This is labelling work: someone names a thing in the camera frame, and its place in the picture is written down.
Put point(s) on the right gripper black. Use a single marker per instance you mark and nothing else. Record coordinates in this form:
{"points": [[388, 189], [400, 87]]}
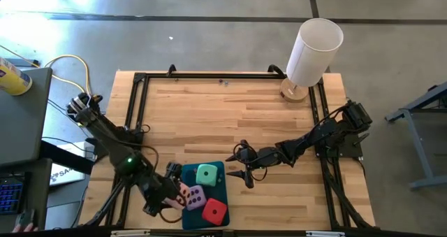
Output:
{"points": [[263, 156]]}

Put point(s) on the person's hand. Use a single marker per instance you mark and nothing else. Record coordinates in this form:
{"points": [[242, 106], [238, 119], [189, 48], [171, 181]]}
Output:
{"points": [[24, 227]]}

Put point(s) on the grey desk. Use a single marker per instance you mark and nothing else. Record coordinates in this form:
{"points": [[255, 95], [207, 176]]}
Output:
{"points": [[21, 121]]}

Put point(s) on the red foam die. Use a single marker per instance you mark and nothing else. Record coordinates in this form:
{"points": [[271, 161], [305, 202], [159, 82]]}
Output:
{"points": [[214, 212]]}

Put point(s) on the teal plastic bin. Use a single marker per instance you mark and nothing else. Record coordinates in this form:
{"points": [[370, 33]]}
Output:
{"points": [[223, 188]]}

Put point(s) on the blue-grey metal table frame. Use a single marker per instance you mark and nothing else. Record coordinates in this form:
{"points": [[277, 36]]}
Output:
{"points": [[419, 125]]}

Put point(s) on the yellow wipes canister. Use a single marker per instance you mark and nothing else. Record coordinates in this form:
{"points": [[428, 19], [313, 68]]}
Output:
{"points": [[12, 79]]}

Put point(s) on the mint green foam die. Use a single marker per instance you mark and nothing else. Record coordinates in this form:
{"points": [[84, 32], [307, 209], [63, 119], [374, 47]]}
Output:
{"points": [[206, 175]]}

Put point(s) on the purple foam die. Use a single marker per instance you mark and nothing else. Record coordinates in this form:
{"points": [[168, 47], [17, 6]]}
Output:
{"points": [[196, 198]]}

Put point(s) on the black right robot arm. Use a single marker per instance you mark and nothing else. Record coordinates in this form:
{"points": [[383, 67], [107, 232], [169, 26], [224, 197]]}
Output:
{"points": [[324, 132]]}

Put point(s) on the pink foam die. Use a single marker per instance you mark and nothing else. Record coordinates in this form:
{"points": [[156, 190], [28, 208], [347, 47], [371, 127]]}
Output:
{"points": [[181, 195]]}

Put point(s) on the black computer mouse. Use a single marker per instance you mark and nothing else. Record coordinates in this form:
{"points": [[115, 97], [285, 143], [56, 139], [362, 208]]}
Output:
{"points": [[26, 216]]}

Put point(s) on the black aluminium table frame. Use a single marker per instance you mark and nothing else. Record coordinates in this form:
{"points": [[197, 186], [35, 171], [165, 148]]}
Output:
{"points": [[209, 75]]}

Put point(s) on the white shade wooden base lamp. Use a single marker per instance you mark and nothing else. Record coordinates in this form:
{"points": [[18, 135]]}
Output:
{"points": [[314, 51]]}

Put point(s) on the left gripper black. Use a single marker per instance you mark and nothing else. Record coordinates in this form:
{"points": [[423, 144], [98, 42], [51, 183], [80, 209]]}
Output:
{"points": [[159, 191]]}

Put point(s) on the backlit keyboard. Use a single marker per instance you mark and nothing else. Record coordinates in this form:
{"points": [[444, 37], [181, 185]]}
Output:
{"points": [[10, 198]]}

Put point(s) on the white printed box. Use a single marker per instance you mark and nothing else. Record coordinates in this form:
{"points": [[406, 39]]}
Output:
{"points": [[66, 174]]}

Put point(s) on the silver frame bracket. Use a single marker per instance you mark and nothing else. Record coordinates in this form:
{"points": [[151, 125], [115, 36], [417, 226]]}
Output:
{"points": [[129, 233], [324, 233]]}

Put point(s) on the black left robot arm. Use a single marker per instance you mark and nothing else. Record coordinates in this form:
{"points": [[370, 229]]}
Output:
{"points": [[111, 142]]}

